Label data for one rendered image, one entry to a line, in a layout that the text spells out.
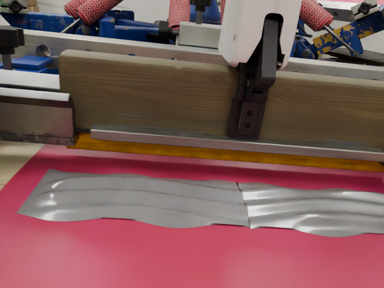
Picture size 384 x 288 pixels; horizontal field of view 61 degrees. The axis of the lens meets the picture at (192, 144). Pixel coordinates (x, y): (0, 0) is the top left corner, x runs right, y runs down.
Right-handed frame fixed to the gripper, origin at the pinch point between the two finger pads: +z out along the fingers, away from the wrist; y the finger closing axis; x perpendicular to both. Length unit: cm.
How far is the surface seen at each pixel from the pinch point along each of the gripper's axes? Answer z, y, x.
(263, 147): 2.4, 2.8, 2.0
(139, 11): 13, -413, -52
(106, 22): -2, -61, -25
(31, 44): -1.1, -21.6, -29.2
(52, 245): 5.9, 13.9, -14.6
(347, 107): -2.0, 1.5, 9.9
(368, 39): 12, -319, 200
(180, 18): -5.7, -45.6, -6.1
